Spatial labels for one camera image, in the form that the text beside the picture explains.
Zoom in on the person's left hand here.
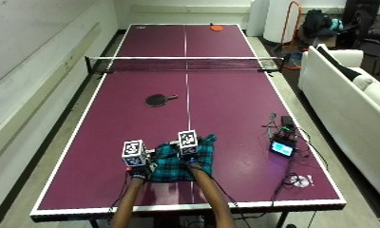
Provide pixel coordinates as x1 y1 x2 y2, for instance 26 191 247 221
129 148 159 181

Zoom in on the person's right hand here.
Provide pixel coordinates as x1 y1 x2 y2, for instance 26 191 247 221
177 142 205 170

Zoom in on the teal plaid cloth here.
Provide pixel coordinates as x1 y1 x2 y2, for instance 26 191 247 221
147 133 219 183

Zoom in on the white marker cube on right glove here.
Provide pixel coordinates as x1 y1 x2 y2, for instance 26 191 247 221
177 129 201 156

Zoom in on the white marker cube on glove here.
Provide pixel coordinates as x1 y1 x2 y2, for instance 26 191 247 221
177 129 201 156
121 139 149 167

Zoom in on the white marker cube on left glove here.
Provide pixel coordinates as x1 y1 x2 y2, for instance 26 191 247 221
121 139 149 167

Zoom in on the black table tennis paddle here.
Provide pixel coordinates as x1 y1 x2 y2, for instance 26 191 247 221
145 93 181 108

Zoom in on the small computer with screen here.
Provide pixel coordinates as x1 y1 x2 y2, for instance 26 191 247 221
268 126 300 159

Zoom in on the black power adapter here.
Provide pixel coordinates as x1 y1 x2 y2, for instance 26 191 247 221
280 115 296 126

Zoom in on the table tennis net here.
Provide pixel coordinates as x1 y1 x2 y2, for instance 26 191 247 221
85 53 292 75

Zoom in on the white sofa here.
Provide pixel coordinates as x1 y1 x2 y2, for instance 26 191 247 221
298 43 380 207

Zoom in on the white cylindrical column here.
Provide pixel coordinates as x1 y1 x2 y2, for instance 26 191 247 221
263 0 303 44

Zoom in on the whiteboard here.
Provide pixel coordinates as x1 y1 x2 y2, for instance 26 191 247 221
0 0 99 89

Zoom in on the black backpack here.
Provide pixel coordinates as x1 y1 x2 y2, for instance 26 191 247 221
303 9 336 38

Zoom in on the black office chair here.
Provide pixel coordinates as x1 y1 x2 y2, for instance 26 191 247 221
340 0 380 75

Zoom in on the black cable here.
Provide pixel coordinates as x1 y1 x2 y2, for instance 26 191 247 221
234 151 315 221

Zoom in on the orange metal frame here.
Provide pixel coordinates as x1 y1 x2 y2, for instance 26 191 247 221
280 0 304 70

